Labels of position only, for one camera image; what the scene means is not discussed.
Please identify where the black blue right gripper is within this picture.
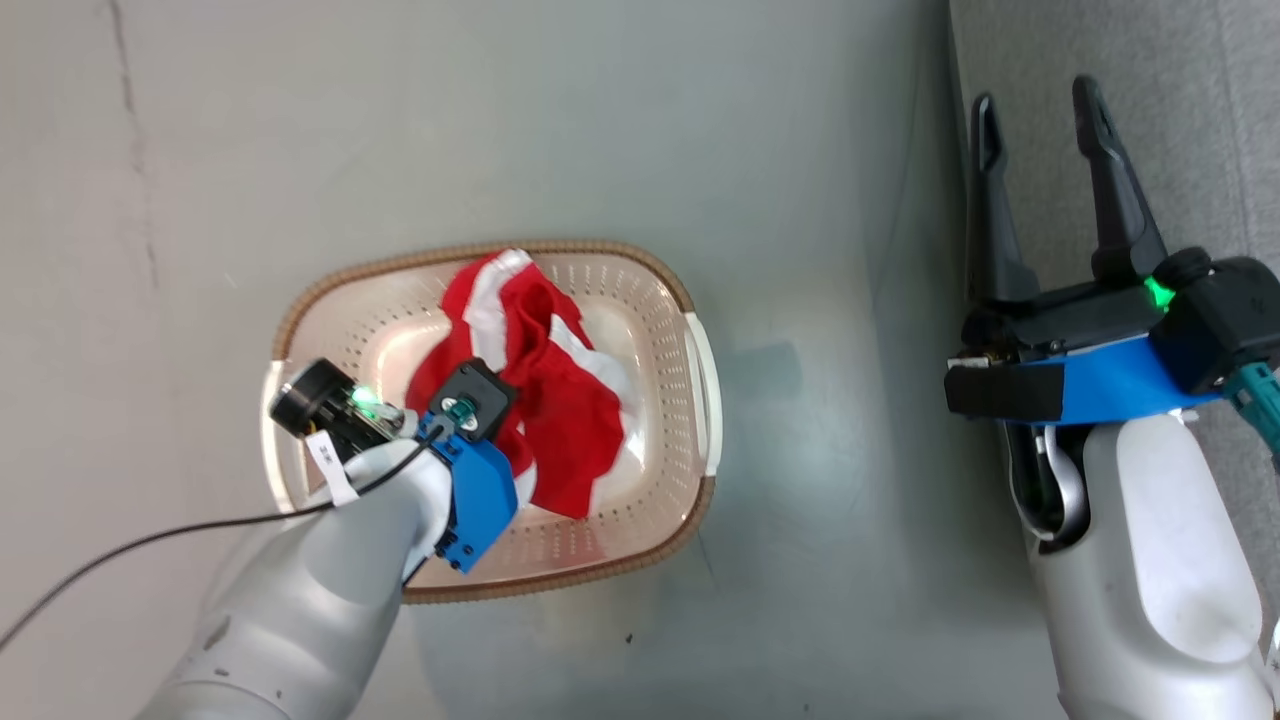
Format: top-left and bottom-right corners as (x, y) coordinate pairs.
(944, 75), (1227, 428)

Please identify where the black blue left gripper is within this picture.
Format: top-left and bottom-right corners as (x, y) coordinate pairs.
(269, 358), (521, 575)

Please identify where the red and white cloth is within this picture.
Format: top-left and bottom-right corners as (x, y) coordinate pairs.
(404, 248), (642, 522)

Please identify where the pink perforated laundry basket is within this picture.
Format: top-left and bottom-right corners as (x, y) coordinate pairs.
(262, 238), (723, 605)

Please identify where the white cable label tag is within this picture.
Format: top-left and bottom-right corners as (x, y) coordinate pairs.
(305, 430), (359, 508)

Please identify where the teal camera cable connector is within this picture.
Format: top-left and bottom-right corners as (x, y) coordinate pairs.
(1224, 362), (1280, 453)

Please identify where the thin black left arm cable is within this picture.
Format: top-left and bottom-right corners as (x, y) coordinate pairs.
(0, 425), (453, 649)

